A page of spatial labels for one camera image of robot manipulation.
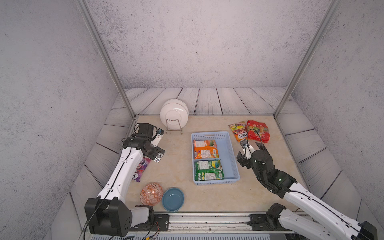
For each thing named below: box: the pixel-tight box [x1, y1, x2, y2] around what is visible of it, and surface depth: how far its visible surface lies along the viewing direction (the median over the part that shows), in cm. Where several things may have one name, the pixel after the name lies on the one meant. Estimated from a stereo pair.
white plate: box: [159, 98, 189, 130], surface depth 106 cm
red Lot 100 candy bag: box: [246, 120, 270, 143], surface depth 106 cm
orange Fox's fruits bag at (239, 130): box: [228, 121, 248, 142], surface depth 112 cm
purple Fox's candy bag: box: [132, 157, 152, 183], surface depth 91 cm
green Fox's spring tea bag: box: [194, 159, 225, 181], surface depth 88 cm
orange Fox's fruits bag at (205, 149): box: [193, 140, 219, 160], surface depth 98 cm
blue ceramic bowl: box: [161, 187, 185, 212], surface depth 81 cm
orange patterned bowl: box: [140, 182, 163, 207], surface depth 82 cm
